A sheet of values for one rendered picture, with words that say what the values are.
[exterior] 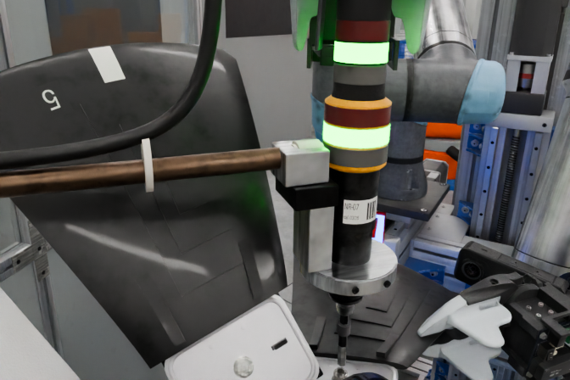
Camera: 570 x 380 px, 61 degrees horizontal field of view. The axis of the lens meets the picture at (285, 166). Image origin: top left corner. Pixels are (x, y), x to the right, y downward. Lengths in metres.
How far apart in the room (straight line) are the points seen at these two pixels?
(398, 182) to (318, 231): 0.85
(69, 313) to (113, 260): 0.96
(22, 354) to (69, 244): 0.19
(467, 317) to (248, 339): 0.24
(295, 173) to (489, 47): 1.02
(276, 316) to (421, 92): 0.32
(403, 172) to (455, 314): 0.70
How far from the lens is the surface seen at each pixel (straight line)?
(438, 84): 0.57
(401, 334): 0.49
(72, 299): 1.30
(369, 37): 0.30
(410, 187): 1.19
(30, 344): 0.52
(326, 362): 0.45
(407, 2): 0.35
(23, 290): 1.16
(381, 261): 0.35
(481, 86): 0.58
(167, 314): 0.34
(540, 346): 0.54
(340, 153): 0.31
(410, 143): 1.15
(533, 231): 0.74
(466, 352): 0.54
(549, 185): 0.74
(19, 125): 0.37
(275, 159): 0.30
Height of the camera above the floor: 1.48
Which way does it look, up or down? 19 degrees down
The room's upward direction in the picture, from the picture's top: 1 degrees clockwise
